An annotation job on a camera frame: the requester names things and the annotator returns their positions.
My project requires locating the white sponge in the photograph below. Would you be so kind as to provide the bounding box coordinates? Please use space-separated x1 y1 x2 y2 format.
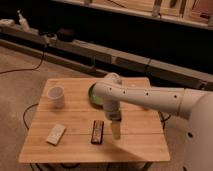
46 124 66 145

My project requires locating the white spray bottle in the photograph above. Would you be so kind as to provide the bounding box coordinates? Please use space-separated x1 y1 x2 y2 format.
17 11 30 31

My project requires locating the black floor cable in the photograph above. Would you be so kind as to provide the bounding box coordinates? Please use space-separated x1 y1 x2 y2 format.
22 102 40 130

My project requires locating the black device on ledge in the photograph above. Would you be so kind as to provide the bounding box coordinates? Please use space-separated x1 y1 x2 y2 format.
57 28 75 42

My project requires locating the long wooden ledge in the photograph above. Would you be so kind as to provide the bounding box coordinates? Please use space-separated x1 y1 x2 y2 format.
0 23 213 91

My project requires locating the dark brown rectangular box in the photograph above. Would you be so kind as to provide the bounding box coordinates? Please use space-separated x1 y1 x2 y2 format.
91 120 104 144

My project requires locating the green bowl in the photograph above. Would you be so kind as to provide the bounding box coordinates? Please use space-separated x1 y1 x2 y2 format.
88 84 102 107

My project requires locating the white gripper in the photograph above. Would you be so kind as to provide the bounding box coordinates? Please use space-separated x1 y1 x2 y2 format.
106 111 121 139

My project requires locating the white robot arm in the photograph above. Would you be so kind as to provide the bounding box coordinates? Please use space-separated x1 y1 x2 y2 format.
93 73 213 171

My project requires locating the small wooden table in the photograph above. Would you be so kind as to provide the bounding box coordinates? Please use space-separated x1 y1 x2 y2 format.
19 78 170 163

